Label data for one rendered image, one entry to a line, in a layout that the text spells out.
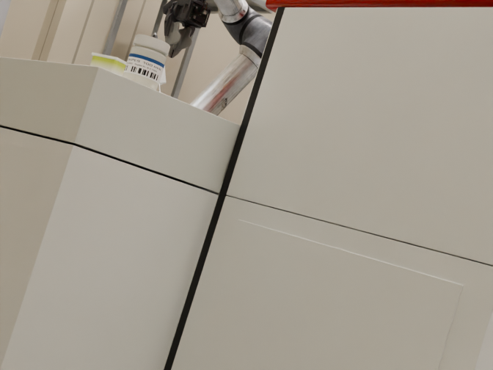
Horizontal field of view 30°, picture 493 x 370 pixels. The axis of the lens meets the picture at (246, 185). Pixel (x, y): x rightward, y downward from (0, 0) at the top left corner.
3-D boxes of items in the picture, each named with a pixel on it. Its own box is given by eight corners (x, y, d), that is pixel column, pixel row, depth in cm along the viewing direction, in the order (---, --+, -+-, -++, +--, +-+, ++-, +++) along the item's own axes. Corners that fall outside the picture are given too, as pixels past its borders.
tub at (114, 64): (128, 97, 200) (138, 67, 201) (107, 86, 194) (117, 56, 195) (103, 91, 205) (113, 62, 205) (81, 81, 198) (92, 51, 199)
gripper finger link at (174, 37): (171, 53, 237) (181, 20, 238) (158, 53, 242) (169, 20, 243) (180, 58, 239) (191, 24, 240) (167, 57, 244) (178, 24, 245)
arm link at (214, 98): (152, 150, 286) (269, 29, 295) (183, 175, 278) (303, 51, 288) (137, 130, 276) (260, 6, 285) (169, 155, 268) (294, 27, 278)
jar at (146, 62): (162, 94, 177) (177, 47, 177) (133, 81, 172) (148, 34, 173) (143, 91, 182) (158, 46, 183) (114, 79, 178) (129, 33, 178)
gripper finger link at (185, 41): (180, 58, 239) (191, 24, 240) (167, 57, 244) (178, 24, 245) (189, 62, 241) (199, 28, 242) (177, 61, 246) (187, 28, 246)
